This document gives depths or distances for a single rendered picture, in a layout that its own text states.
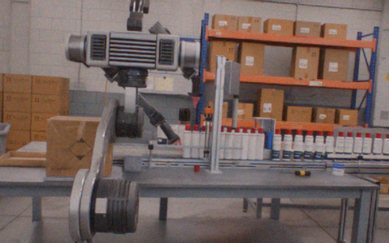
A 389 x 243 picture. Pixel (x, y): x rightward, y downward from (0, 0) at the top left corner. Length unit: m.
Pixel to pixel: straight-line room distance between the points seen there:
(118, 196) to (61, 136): 0.70
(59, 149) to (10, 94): 3.78
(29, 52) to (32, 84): 1.64
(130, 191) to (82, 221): 0.17
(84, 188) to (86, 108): 5.66
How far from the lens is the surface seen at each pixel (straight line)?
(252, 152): 2.45
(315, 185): 2.17
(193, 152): 2.36
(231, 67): 2.22
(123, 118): 1.70
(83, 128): 1.89
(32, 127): 5.61
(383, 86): 7.35
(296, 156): 2.58
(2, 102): 5.70
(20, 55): 7.19
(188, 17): 6.88
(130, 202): 1.27
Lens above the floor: 1.28
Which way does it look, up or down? 5 degrees down
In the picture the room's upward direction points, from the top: 3 degrees clockwise
